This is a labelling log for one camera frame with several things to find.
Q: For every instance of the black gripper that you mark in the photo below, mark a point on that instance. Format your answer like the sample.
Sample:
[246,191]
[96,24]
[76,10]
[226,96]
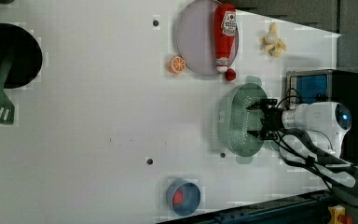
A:
[272,121]

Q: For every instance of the green plastic strainer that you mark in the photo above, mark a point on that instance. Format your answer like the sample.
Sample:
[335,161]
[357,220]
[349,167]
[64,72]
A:
[235,120]

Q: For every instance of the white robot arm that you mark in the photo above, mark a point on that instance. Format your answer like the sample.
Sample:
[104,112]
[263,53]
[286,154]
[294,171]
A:
[326,123]

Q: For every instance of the green round plate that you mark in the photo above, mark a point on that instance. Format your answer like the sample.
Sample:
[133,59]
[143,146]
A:
[274,146]

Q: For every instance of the toy strawberry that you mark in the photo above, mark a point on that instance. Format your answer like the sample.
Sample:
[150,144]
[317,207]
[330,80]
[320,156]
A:
[230,75]

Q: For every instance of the peeled toy banana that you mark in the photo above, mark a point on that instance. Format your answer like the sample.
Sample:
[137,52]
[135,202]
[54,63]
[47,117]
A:
[272,43]

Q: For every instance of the black toaster oven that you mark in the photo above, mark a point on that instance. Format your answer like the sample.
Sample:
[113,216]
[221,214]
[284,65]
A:
[328,85]

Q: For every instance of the toy orange slice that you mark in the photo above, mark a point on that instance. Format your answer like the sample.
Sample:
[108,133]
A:
[177,65]

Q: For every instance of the grey round plate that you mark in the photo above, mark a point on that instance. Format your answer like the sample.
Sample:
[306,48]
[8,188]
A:
[194,37]

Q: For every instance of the red plush ketchup bottle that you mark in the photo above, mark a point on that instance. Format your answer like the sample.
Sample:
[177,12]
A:
[224,32]

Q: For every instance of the blue bowl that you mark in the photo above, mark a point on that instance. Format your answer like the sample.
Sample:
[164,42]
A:
[191,194]

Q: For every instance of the red fruit in bowl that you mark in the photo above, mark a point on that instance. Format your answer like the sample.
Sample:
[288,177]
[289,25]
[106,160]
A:
[177,197]

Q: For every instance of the blue metal rail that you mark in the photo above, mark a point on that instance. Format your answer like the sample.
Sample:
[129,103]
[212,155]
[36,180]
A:
[307,208]

